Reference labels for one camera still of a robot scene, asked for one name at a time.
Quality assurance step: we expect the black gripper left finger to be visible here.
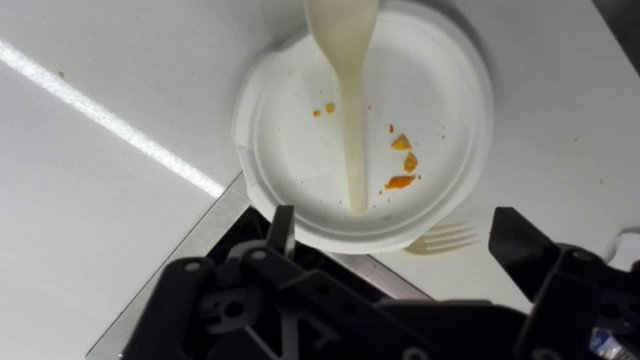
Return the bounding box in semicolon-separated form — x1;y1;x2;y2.
123;203;428;360

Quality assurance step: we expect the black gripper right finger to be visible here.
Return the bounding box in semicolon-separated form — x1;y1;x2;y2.
488;207;640;360

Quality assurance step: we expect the cream plastic spoon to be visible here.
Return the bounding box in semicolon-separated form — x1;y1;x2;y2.
302;0;383;217

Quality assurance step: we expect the cream plastic fork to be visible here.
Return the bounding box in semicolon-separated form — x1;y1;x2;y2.
403;222;483;257

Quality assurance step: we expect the white paper plate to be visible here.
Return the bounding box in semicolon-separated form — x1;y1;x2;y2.
232;3;496;257

